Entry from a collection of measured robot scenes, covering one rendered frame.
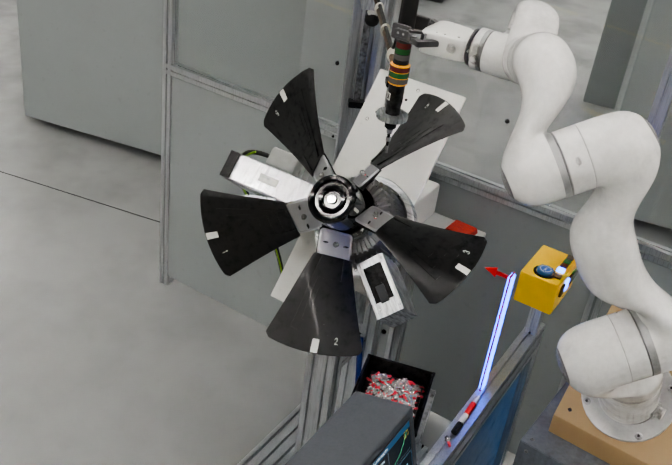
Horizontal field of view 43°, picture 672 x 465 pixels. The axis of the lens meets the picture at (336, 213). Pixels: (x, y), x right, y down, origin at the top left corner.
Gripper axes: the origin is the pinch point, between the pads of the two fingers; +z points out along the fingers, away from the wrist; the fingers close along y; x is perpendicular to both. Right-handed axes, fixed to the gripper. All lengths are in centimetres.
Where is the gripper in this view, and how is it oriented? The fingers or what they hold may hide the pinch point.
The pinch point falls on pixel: (407, 26)
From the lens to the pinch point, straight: 182.1
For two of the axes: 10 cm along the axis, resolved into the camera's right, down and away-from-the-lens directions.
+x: 1.2, -8.5, -5.1
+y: 5.3, -3.7, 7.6
